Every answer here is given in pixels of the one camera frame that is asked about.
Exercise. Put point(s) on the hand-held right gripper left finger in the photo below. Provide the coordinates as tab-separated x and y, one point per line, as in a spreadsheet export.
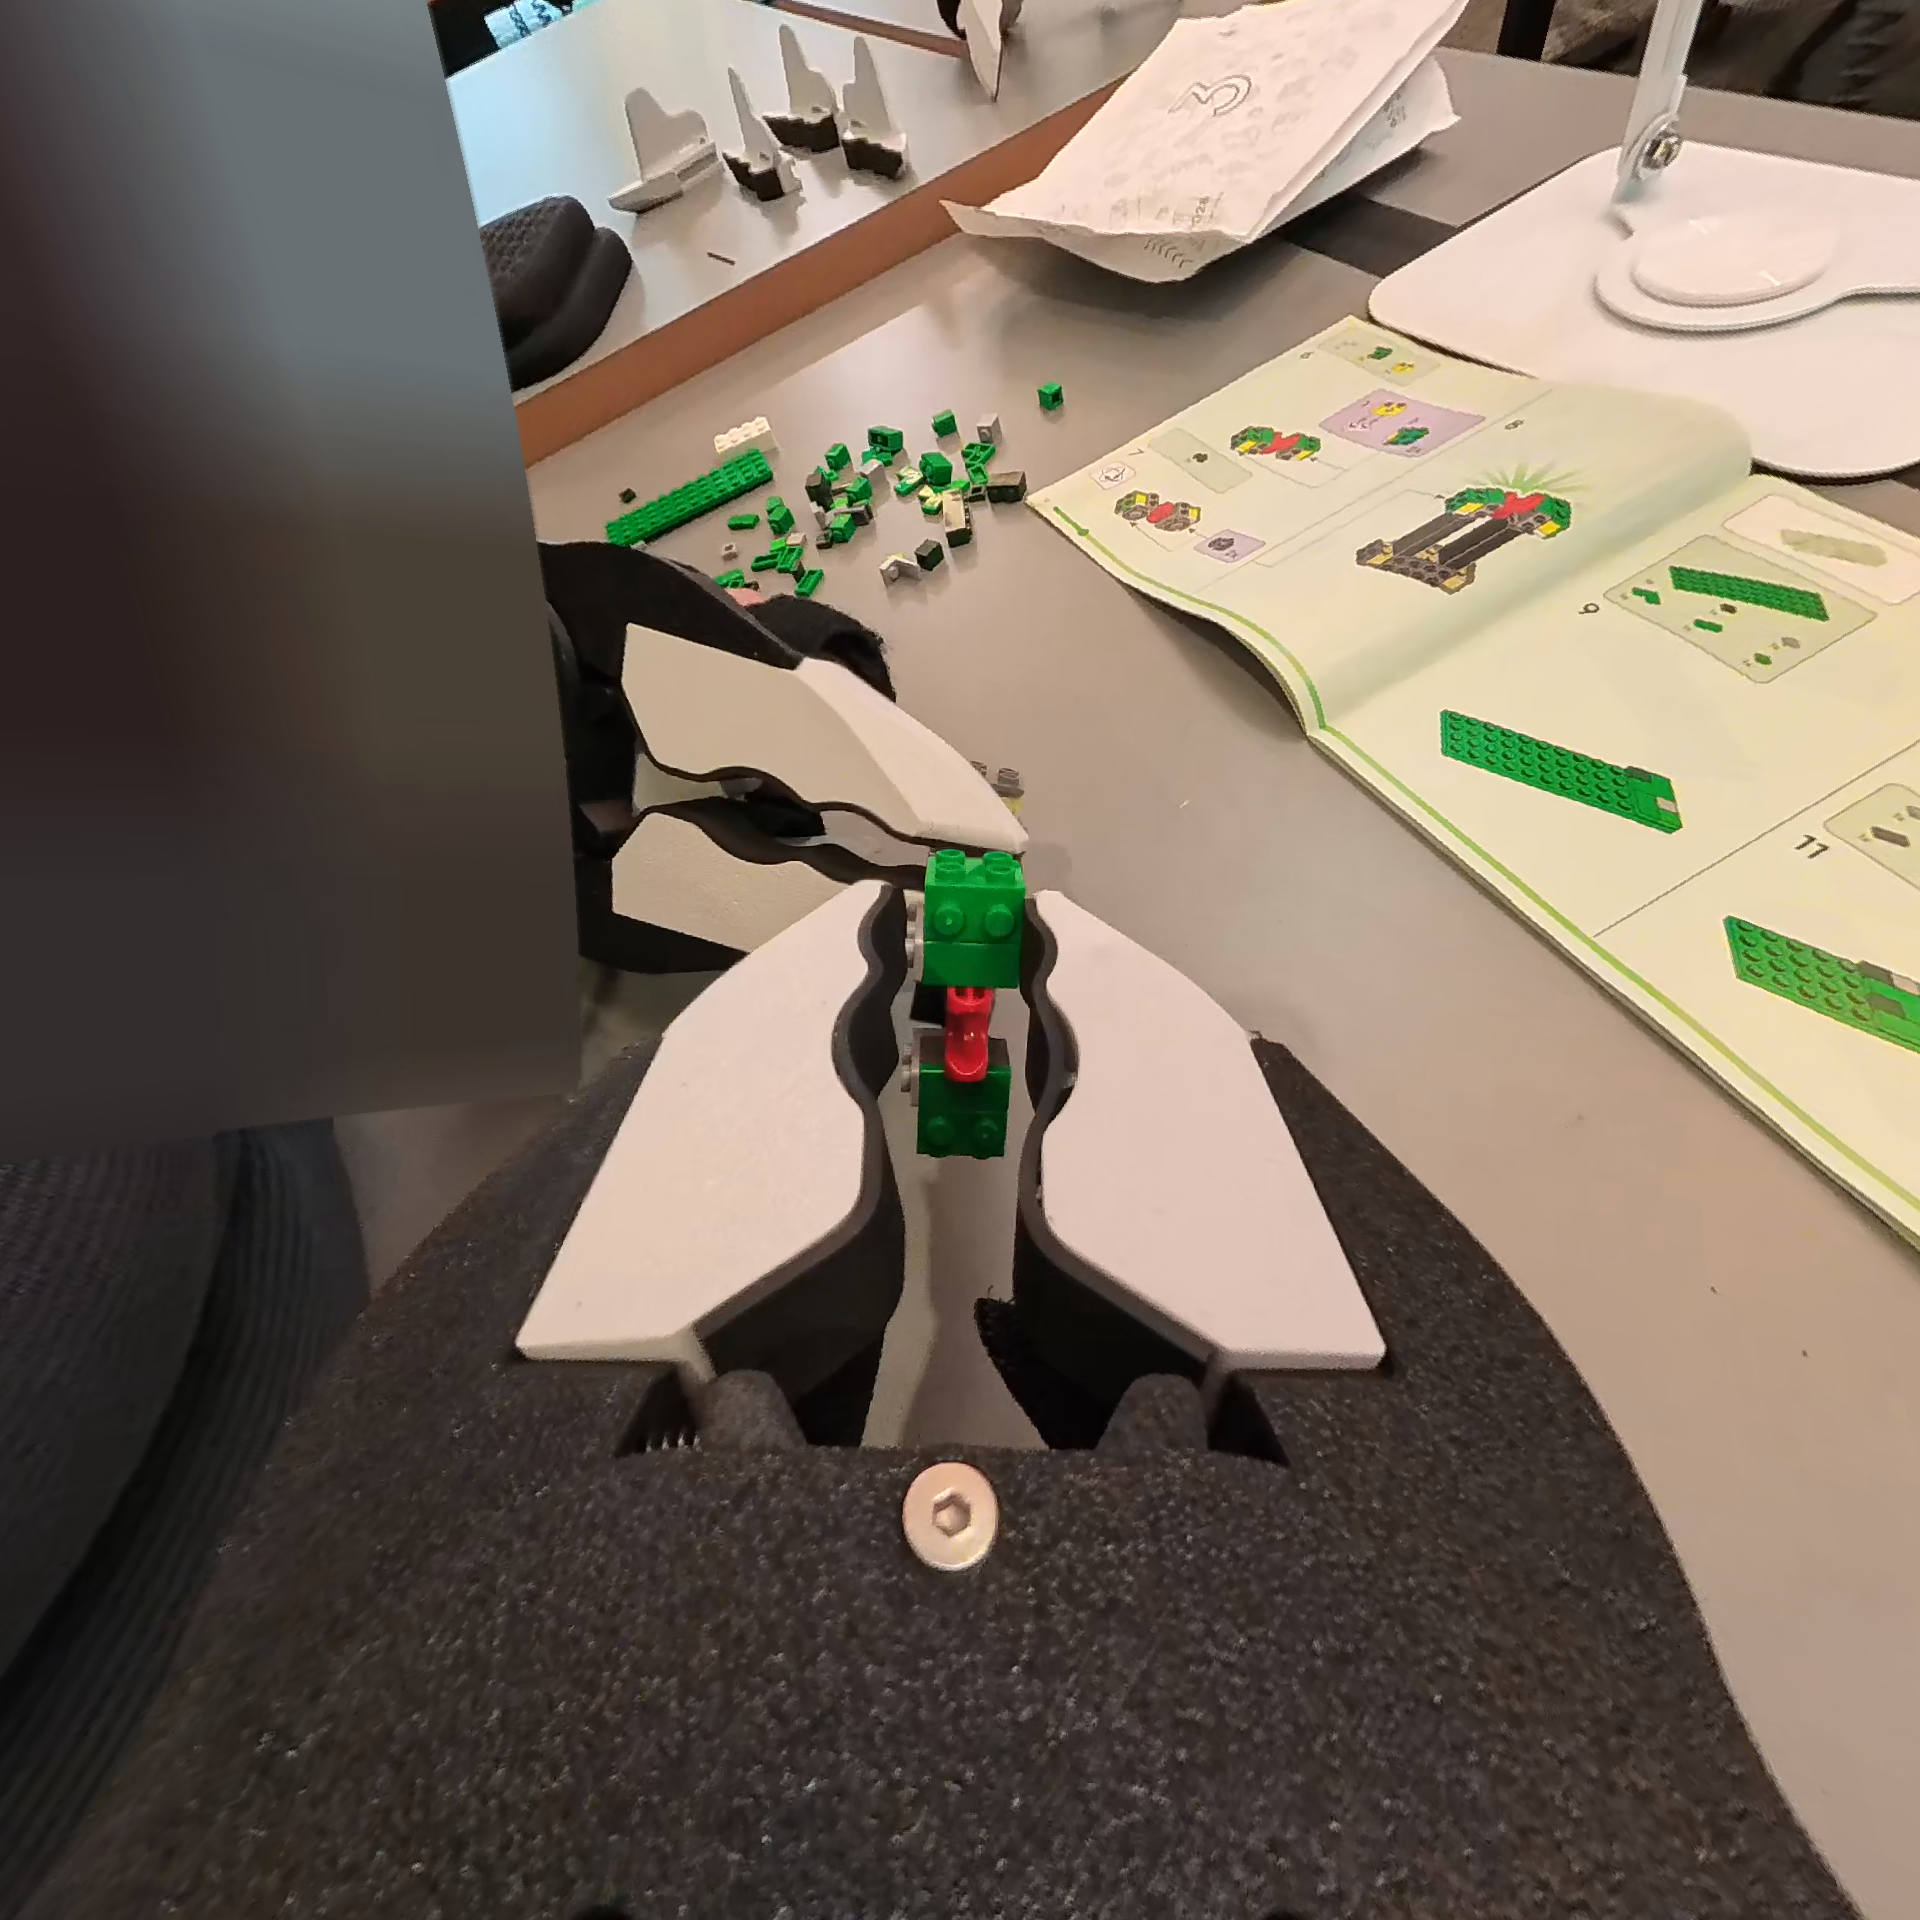
720	1185

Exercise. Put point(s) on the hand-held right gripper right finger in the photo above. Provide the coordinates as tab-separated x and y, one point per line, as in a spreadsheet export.
1184	1185

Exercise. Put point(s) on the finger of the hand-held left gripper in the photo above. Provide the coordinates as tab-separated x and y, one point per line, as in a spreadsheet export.
842	735
690	885

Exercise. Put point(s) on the toy brick assembly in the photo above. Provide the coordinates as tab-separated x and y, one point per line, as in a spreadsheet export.
976	916

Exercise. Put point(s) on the grey desk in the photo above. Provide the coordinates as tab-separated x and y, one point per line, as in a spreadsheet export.
1202	720

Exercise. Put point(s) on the long green brick plate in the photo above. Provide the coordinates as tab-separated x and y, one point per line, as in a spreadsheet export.
690	497

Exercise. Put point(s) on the single grey toy brick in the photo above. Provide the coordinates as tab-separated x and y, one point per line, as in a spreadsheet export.
1000	777

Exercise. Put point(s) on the white toy brick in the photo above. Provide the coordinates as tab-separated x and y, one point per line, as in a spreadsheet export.
747	439

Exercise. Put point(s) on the pile of small toy bricks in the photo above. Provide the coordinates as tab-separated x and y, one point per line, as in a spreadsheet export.
933	470

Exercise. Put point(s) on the grey table with wooden edge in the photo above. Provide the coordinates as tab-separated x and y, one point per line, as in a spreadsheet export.
704	292

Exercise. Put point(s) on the black foam housing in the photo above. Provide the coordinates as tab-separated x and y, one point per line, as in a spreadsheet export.
547	283

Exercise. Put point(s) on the grey wedge-shaped plastic part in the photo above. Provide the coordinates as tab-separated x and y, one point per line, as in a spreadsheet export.
759	149
872	113
807	89
984	37
654	149

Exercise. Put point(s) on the dark ribbed fabric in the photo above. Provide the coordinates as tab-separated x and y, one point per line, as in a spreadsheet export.
136	1350

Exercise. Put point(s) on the green instruction booklet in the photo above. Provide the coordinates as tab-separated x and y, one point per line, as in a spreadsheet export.
1502	662

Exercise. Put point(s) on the white crumpled paper bag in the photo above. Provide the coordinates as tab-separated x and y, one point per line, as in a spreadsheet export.
1243	136

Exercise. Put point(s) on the white stand base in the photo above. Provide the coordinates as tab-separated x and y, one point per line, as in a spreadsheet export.
1502	283

